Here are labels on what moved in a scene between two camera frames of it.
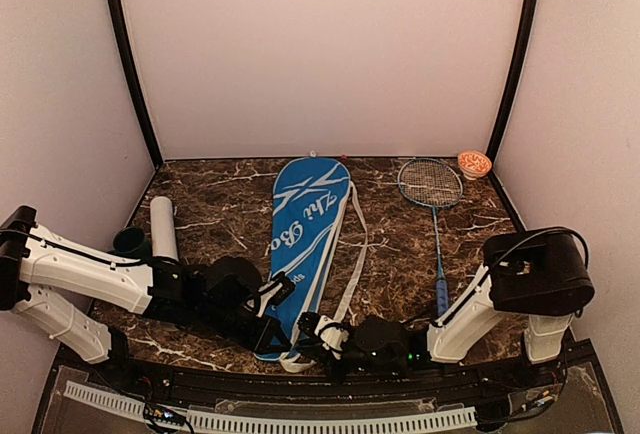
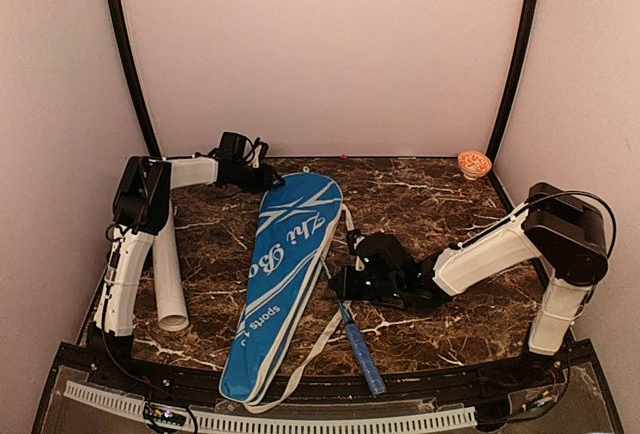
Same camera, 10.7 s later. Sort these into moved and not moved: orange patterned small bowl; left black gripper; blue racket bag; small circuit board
Moved: left black gripper; blue racket bag
Not moved: small circuit board; orange patterned small bowl
